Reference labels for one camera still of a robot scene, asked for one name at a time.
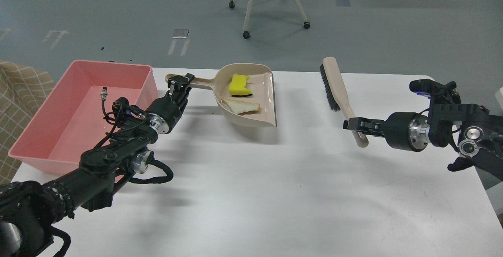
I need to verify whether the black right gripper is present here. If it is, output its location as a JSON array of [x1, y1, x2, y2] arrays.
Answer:
[[343, 112, 429, 152]]

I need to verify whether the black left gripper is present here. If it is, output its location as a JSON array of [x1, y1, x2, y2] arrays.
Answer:
[[146, 73, 195, 134]]

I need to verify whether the beige hand brush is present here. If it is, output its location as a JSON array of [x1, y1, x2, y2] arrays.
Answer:
[[319, 57, 369, 148]]

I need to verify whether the yellow green sponge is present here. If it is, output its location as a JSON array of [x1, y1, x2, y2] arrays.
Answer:
[[228, 74, 253, 97]]

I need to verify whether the toast bread slice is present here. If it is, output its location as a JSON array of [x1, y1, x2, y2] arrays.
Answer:
[[221, 97, 261, 114]]

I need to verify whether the beige plastic dustpan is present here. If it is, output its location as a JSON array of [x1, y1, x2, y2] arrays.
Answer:
[[190, 62, 277, 127]]

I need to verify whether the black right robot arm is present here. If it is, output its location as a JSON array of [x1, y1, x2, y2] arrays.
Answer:
[[343, 79, 503, 180]]

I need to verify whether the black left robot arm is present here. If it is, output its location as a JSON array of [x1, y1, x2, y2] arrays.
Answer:
[[0, 73, 195, 257]]

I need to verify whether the pink plastic bin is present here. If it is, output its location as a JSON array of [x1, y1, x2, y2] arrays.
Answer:
[[8, 60, 158, 175]]

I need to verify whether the silver floor socket plate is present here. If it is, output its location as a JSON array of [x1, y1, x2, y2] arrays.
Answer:
[[172, 28, 189, 39]]

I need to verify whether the beige checkered cloth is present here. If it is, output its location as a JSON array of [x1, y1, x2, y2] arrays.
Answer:
[[0, 60, 55, 185]]

